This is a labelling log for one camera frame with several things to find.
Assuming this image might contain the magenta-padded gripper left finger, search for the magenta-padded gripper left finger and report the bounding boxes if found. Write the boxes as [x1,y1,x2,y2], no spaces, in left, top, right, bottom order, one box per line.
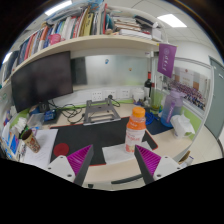
[44,143,95,188]

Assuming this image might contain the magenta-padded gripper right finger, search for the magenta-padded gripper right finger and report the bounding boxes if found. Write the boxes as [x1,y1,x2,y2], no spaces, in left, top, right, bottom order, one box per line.
[134,144,184,186]

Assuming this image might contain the orange-capped drink bottle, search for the orange-capped drink bottle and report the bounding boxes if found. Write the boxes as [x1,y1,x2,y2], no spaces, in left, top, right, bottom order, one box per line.
[124,105,147,154]

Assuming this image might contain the large purple water bottle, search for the large purple water bottle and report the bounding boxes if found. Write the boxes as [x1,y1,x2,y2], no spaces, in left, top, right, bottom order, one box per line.
[160,89,184,128]

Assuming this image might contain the flat round red coaster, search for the flat round red coaster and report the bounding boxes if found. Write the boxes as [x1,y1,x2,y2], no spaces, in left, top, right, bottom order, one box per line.
[53,142,70,158]

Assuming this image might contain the white paper sheet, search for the white paper sheet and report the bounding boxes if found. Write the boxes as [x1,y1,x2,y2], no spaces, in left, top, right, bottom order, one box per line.
[22,128,59,170]

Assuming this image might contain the dark blue mouse pad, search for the dark blue mouse pad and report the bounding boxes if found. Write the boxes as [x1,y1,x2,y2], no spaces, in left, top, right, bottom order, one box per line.
[145,113,174,136]

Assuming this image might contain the white crumpled tissue bag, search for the white crumpled tissue bag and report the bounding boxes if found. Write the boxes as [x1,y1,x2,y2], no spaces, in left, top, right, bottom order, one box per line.
[170,114,196,139]

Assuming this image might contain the black red-edged desk mat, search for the black red-edged desk mat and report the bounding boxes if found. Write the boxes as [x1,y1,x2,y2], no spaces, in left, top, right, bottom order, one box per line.
[49,115,160,167]

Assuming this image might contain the white paper napkin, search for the white paper napkin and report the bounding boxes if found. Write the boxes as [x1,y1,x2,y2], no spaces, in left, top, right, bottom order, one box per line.
[101,140,154,165]

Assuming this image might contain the small blue box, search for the small blue box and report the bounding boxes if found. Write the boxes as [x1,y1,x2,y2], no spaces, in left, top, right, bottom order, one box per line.
[43,109,58,123]

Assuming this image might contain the clear plastic box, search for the clear plastic box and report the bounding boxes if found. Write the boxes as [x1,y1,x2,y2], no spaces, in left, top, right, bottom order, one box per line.
[27,113,45,129]

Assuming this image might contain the stack of white napkins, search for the stack of white napkins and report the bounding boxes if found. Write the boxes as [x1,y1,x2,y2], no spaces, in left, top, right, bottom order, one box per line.
[11,117,28,134]

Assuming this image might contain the grey metal laptop stand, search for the grey metal laptop stand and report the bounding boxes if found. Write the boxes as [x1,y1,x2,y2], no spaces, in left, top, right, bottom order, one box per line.
[82,98,122,127]

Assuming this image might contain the white round container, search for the white round container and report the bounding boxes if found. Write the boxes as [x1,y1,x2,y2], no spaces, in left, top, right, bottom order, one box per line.
[133,88,146,103]

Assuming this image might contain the group photo poster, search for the group photo poster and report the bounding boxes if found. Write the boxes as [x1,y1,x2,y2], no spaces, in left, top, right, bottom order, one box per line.
[168,66,209,111]

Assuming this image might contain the dark wine bottle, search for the dark wine bottle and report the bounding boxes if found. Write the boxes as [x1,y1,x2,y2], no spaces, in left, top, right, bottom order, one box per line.
[144,70,153,98]

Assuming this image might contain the black computer monitor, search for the black computer monitor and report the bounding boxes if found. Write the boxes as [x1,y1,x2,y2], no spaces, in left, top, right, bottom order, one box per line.
[10,50,74,114]

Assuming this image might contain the purple hanging pennant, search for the purple hanging pennant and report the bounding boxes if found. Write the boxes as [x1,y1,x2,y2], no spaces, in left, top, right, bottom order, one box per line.
[157,43,178,79]

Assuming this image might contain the beige shelf unit with books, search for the beige shelf unit with books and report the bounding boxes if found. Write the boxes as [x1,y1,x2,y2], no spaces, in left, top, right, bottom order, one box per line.
[1,1,169,88]

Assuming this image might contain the ceiling light panels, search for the ceiling light panels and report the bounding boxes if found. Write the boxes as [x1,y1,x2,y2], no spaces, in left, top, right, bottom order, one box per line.
[44,0,188,28]

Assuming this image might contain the coiled blue cable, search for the coiled blue cable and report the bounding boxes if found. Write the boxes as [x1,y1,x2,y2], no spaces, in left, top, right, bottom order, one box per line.
[144,111,161,126]

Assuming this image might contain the black tangled cables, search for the black tangled cables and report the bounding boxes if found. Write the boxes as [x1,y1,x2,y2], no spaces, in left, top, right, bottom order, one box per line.
[49,99,86,125]

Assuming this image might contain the white wall socket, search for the white wall socket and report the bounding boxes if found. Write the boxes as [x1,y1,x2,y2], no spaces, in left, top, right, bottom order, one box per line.
[91,89,104,102]
[119,88,131,99]
[105,89,118,100]

